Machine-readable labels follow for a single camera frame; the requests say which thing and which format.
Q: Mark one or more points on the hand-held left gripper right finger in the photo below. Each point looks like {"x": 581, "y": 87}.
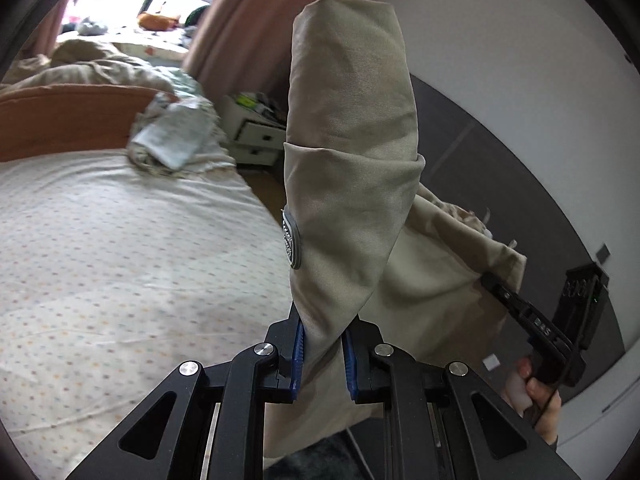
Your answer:
{"x": 348, "y": 365}

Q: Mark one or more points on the white nightstand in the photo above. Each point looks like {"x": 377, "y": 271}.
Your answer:
{"x": 255, "y": 135}

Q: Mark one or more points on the bed with floral sheet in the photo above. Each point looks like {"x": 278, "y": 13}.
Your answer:
{"x": 125, "y": 260}

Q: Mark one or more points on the green tissue box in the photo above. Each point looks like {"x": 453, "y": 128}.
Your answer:
{"x": 246, "y": 100}

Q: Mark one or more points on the dark wall switch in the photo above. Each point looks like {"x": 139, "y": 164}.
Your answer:
{"x": 602, "y": 253}

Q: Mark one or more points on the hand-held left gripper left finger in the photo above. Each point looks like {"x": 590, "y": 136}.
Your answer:
{"x": 299, "y": 355}

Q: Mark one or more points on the person's right hand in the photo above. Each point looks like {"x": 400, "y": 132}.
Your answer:
{"x": 542, "y": 405}

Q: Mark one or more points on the white wall outlet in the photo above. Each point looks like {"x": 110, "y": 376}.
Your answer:
{"x": 491, "y": 362}

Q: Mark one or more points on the large beige jacket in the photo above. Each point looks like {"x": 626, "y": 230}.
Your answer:
{"x": 350, "y": 160}

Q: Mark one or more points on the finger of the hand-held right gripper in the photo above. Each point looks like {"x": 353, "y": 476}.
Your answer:
{"x": 520, "y": 310}

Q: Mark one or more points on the dark grey rug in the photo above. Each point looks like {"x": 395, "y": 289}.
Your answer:
{"x": 325, "y": 455}

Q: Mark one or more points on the folded light blue blanket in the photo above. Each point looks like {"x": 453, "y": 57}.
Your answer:
{"x": 175, "y": 130}

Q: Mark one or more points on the white fringed blanket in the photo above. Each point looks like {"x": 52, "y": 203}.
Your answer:
{"x": 210, "y": 160}

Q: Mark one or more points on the pink curtain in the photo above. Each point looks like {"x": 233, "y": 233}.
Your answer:
{"x": 240, "y": 30}
{"x": 59, "y": 15}

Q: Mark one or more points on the window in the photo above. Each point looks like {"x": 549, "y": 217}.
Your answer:
{"x": 150, "y": 0}

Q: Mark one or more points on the crumpled beige quilt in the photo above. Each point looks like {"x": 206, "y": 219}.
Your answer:
{"x": 90, "y": 65}

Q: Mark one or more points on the orange headboard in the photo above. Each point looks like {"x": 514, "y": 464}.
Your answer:
{"x": 60, "y": 120}

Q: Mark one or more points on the orange plush toy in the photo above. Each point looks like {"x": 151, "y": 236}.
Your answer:
{"x": 155, "y": 20}

